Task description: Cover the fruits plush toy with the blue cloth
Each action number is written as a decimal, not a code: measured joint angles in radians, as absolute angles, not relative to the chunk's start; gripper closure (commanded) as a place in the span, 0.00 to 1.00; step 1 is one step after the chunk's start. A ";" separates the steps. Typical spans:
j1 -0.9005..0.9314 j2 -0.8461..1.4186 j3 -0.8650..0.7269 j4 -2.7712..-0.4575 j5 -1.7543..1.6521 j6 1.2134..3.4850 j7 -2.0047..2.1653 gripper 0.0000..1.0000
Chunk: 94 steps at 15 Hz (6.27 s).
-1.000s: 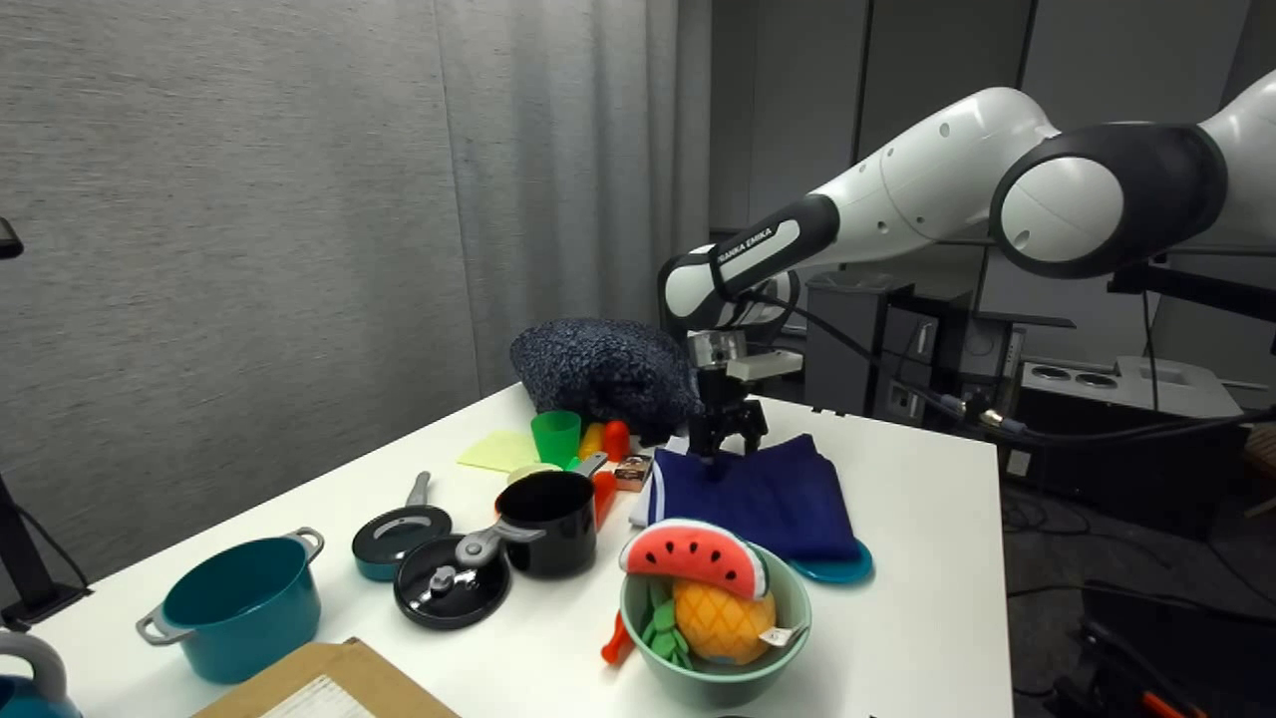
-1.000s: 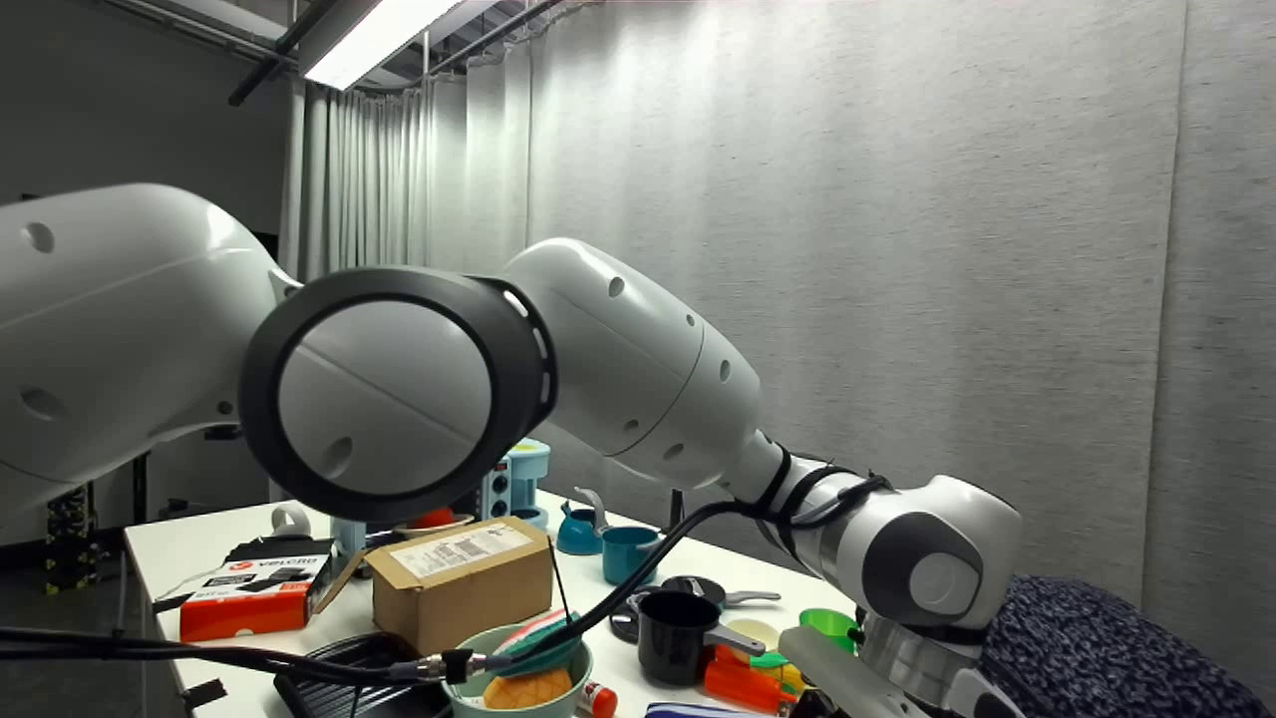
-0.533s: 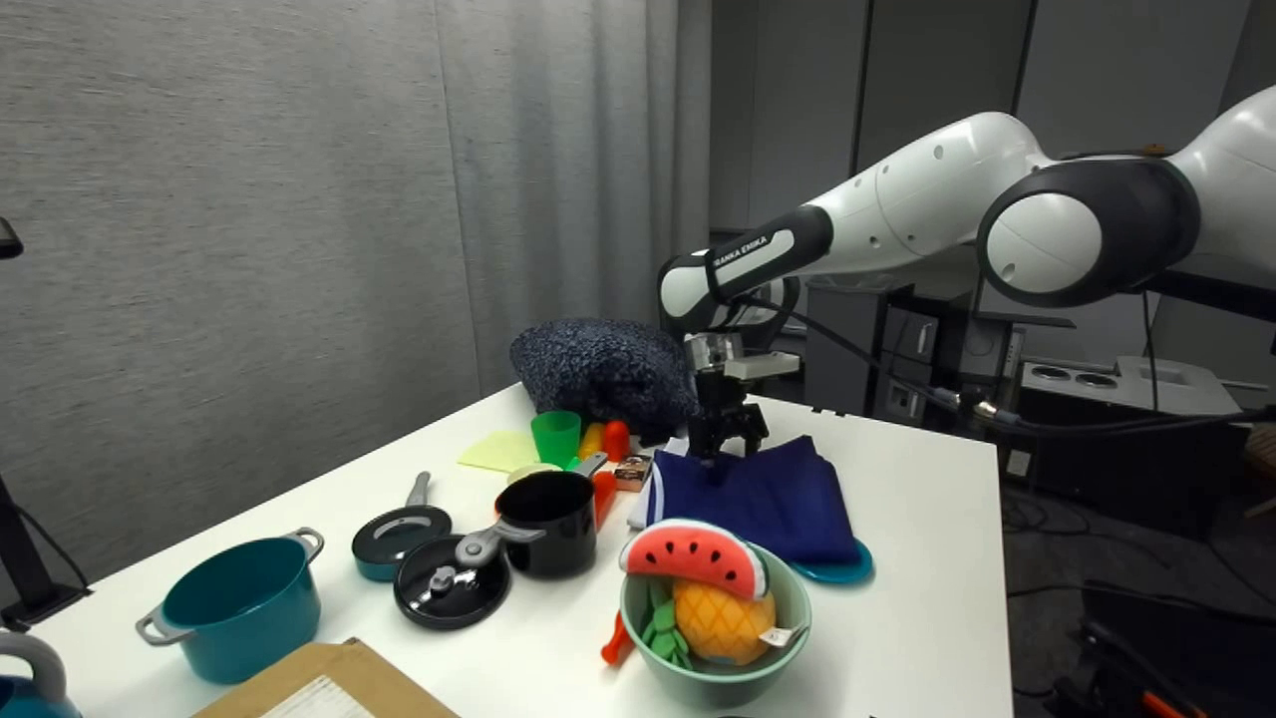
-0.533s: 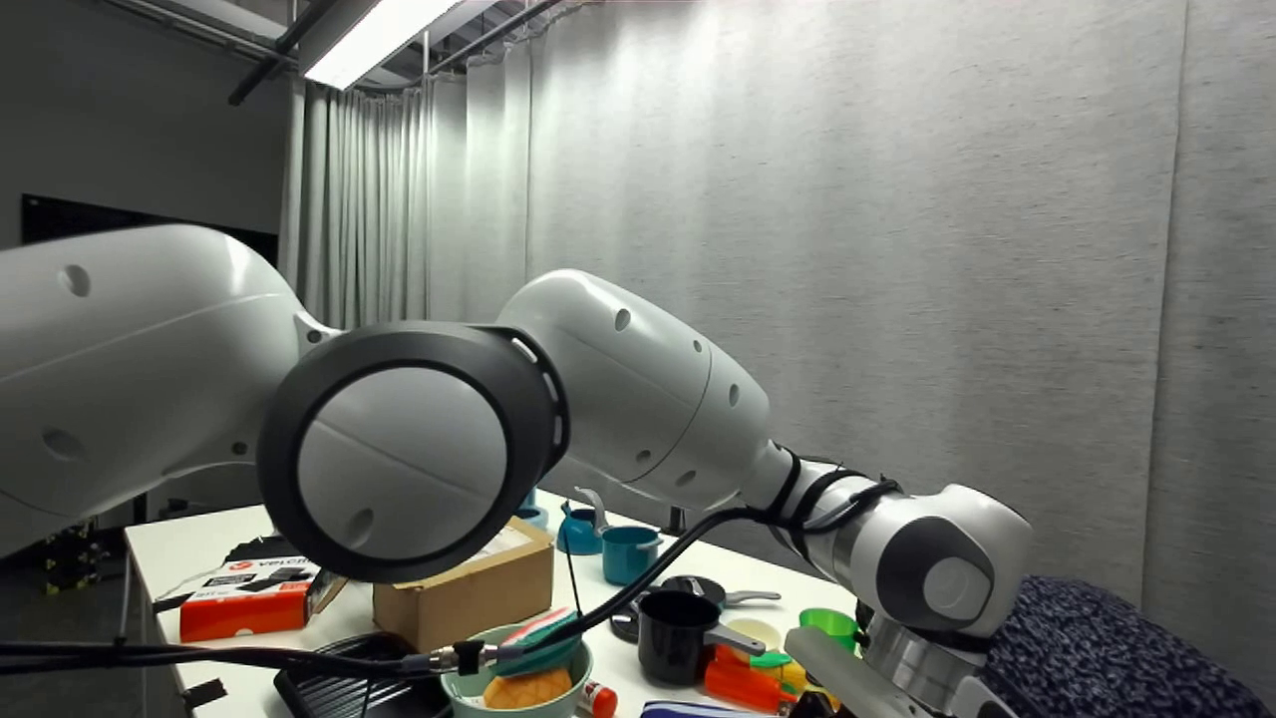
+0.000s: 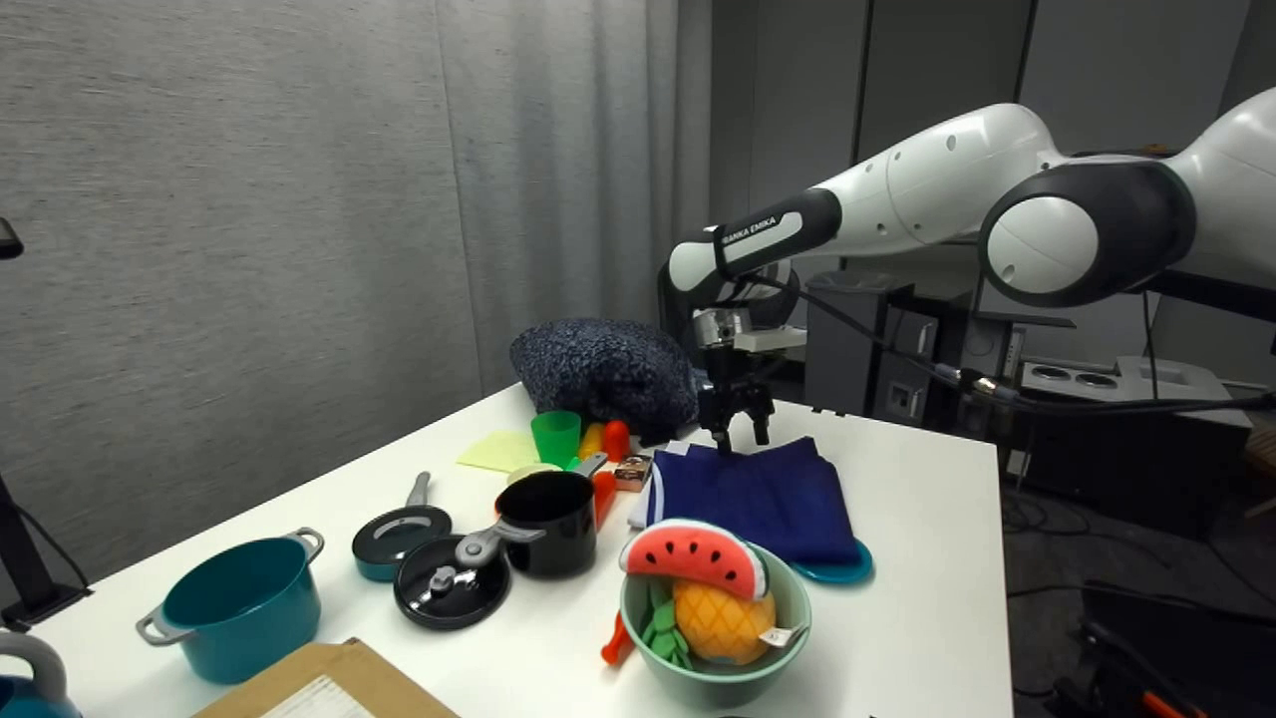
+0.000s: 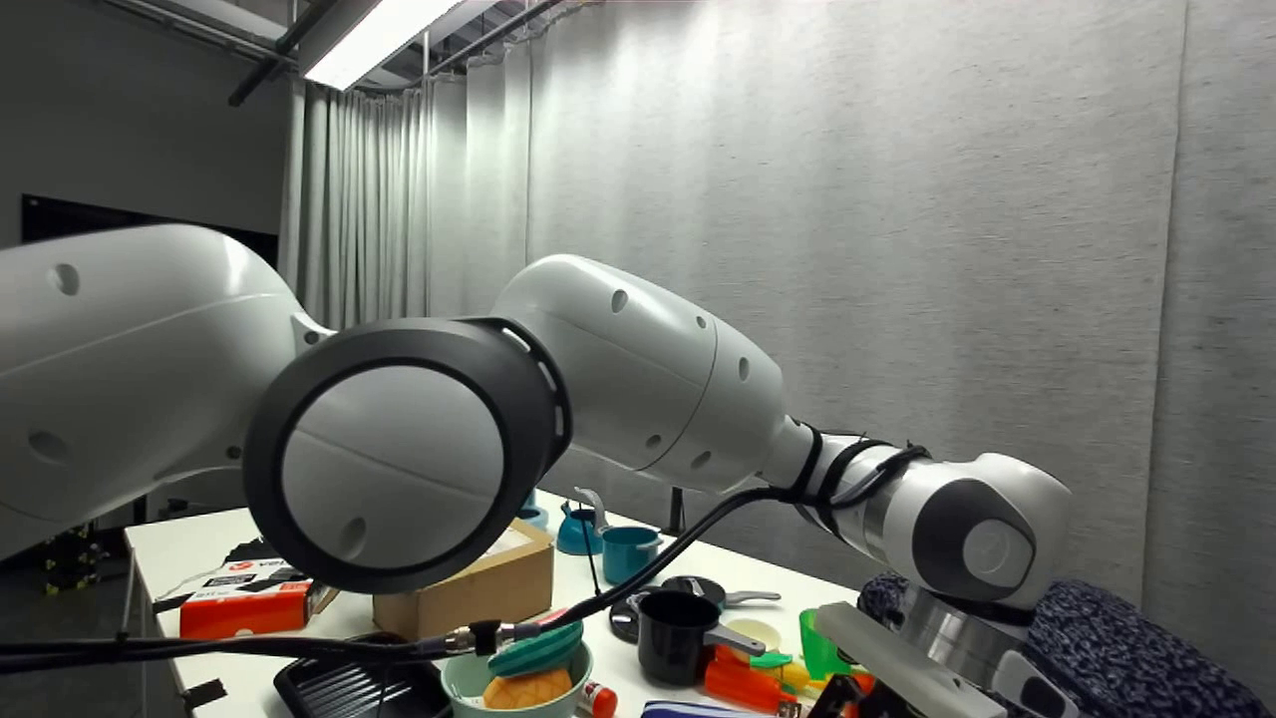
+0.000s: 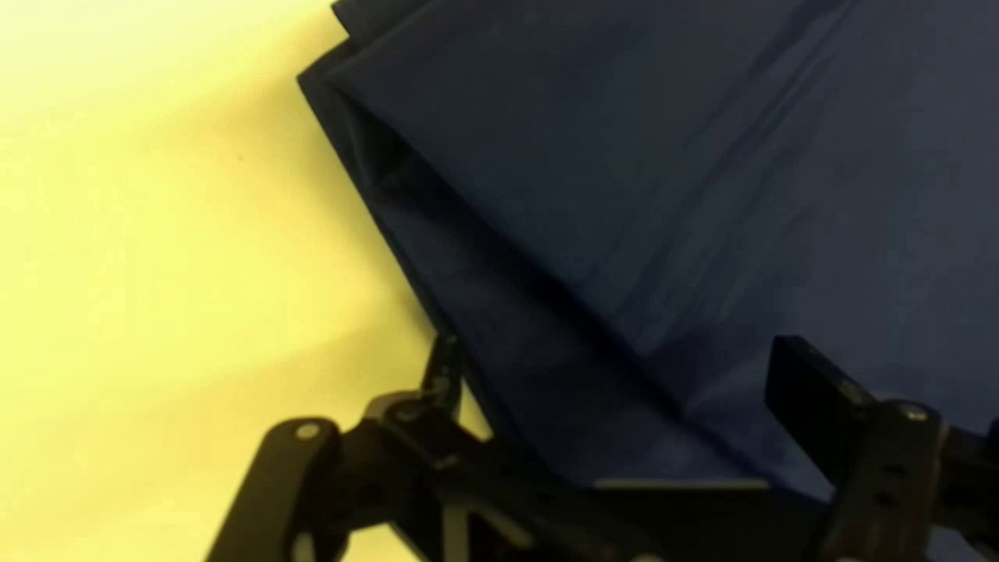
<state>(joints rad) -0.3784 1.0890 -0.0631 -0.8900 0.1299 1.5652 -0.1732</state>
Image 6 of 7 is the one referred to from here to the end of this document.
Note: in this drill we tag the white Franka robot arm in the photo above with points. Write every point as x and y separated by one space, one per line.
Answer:
641 371

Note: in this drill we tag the teal toy kettle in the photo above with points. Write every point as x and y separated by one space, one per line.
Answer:
579 536

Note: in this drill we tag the black toy pot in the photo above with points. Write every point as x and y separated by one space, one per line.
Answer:
674 638

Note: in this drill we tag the watermelon slice plush toy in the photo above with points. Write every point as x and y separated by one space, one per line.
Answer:
540 654

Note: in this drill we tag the red toy food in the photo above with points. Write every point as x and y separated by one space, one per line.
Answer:
740 681

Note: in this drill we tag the orange pineapple plush toy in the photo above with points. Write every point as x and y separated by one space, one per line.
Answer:
527 686

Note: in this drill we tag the yellow toy food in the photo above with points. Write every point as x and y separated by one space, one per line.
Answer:
801 681

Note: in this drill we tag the cardboard box with white label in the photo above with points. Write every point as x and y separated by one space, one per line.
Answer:
506 582

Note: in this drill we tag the green plastic cup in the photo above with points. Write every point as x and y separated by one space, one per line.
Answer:
821 650

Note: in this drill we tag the pale green bowl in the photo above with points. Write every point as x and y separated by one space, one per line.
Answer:
464 681

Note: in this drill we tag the ceiling light strip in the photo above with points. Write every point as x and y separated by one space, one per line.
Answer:
371 40

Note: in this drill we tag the black grill pan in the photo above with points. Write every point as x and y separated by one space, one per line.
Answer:
362 691

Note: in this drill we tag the red and white box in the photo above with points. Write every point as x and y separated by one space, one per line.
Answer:
241 616

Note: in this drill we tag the dark speckled cushion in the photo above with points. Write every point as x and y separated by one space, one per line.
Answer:
1142 665

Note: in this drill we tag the metal equipment rack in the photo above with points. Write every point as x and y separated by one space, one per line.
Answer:
83 561

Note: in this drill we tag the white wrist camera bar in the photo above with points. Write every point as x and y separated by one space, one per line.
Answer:
902 659

